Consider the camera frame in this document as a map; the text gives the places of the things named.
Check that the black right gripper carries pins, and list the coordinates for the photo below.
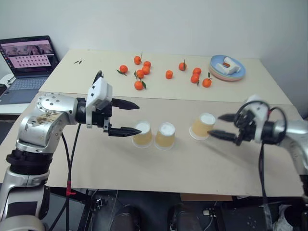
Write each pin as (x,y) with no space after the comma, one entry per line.
(246,131)

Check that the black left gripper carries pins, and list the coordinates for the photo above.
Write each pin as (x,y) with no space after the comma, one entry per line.
(101,116)

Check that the yellow paper cup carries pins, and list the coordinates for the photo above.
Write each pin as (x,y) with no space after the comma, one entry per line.
(201,127)
(165,138)
(142,137)

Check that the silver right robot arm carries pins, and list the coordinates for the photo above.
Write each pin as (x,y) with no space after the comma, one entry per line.
(293,134)

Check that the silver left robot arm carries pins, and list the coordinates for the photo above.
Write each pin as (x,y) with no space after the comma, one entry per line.
(36,125)

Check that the orange mandarin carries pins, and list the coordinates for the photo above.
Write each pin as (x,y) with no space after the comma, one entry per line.
(145,70)
(138,85)
(139,74)
(197,71)
(169,74)
(195,78)
(123,69)
(183,66)
(137,60)
(207,82)
(147,64)

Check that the pink plate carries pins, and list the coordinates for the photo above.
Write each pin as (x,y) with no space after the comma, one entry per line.
(214,74)

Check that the white plastic part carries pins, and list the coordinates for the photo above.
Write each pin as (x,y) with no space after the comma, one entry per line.
(231,68)

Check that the light blue plate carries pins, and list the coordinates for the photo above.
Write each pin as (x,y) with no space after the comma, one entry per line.
(217,60)

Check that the brown cardboard piece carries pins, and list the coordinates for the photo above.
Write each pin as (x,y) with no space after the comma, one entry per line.
(207,197)

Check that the dark rounded shape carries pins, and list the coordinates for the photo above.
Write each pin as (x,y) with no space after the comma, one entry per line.
(127,219)

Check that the open grey laptop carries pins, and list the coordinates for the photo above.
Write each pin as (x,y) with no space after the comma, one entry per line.
(26,65)

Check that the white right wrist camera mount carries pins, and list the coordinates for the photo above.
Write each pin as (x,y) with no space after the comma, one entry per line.
(260,115)

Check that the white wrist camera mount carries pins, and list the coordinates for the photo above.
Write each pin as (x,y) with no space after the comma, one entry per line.
(99,90)
(260,115)

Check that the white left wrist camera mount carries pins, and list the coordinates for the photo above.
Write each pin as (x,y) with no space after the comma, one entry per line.
(99,90)

